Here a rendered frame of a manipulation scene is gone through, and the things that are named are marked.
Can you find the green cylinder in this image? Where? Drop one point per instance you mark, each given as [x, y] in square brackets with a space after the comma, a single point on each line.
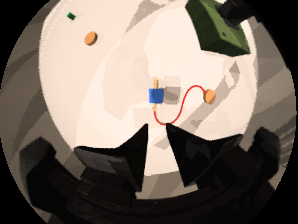
[71, 16]

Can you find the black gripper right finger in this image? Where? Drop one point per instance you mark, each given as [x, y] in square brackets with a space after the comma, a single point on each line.
[195, 155]

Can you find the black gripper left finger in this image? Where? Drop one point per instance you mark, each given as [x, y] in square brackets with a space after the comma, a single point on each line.
[128, 159]

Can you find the blue cube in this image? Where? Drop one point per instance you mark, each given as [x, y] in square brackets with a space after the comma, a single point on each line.
[155, 95]

